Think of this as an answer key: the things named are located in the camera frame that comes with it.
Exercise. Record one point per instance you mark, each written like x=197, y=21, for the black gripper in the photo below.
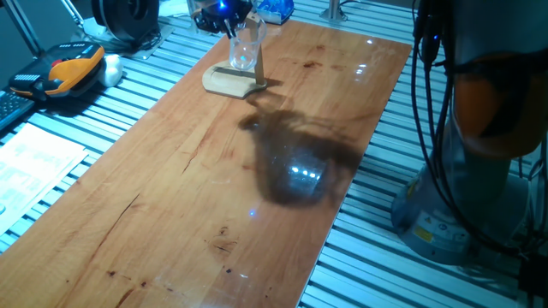
x=218, y=15

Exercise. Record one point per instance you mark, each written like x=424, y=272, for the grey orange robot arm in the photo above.
x=471, y=192

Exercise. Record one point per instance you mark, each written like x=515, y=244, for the wooden cup rack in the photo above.
x=233, y=85

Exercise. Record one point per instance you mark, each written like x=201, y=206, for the blue tissue packet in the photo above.
x=276, y=10

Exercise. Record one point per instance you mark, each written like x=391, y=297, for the black round fan housing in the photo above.
x=124, y=17

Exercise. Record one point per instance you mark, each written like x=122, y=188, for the white rounded lump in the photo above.
x=111, y=70

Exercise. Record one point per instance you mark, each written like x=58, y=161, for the grey metal rod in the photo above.
x=24, y=30
x=73, y=13

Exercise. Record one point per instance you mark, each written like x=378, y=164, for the orange black teach pendant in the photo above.
x=73, y=70

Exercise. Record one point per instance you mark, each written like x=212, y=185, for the brown wooden board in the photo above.
x=171, y=214

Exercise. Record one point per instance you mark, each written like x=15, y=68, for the black keyboard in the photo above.
x=10, y=107

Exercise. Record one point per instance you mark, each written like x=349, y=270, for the white paper sheet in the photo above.
x=30, y=167

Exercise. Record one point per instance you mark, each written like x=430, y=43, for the grey flat base plate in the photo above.
x=145, y=49

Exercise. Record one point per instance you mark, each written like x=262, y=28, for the aluminium post with foot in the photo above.
x=334, y=10

